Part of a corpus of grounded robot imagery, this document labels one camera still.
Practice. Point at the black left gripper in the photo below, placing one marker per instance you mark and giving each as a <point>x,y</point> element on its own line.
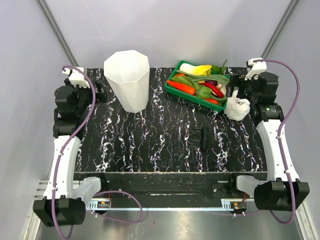
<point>101,96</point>

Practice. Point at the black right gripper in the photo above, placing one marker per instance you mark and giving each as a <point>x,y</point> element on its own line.
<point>237,80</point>

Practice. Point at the white faceted trash bin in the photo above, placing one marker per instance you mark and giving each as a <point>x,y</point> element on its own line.
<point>128,74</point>

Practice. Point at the black trash bag roll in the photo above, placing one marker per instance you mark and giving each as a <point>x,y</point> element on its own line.
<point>199,136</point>

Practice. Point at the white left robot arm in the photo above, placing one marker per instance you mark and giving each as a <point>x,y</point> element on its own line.
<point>62,160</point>

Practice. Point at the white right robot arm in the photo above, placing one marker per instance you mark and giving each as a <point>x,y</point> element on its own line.
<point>283,190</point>

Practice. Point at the red chili pepper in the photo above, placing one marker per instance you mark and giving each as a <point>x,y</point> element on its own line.
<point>214,89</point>

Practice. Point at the crumpled white paper ball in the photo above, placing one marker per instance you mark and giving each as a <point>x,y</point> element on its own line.
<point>236,109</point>

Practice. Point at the green plastic vegetable tray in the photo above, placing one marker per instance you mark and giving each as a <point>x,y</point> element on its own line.
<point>172,90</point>

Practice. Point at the white and yellow cabbage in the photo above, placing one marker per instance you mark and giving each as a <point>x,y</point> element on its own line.
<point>198,70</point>

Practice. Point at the orange carrot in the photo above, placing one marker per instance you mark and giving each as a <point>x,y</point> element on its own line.
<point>182,87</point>

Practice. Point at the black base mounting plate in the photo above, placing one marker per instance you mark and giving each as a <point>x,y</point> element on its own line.
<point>163,190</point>

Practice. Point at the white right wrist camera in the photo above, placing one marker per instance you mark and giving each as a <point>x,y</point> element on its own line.
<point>256,67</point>

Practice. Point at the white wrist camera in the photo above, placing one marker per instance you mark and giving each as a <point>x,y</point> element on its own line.
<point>76,78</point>
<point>256,67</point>

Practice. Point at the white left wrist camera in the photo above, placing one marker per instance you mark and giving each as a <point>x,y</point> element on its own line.
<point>76,78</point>

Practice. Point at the aluminium rail with slots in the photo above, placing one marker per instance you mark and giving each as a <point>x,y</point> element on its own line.
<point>115,191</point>

